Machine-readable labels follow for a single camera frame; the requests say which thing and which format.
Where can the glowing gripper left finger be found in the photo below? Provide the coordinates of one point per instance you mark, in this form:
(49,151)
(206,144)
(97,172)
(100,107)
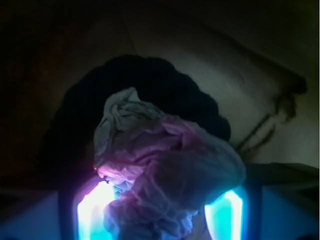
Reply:
(81,210)

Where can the brown paper bag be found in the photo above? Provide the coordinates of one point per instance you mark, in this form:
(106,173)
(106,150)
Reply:
(247,71)

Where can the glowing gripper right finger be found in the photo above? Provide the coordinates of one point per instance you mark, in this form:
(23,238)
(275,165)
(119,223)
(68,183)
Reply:
(235,215)

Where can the white paper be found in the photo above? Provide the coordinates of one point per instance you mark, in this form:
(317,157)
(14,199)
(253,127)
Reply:
(166,169)

